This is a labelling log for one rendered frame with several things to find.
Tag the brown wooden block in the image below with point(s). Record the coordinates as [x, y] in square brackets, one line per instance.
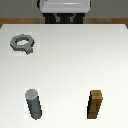
[94, 104]

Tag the grey cylindrical peg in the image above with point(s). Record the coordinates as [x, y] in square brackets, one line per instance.
[33, 103]

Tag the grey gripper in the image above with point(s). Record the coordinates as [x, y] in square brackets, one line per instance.
[65, 6]

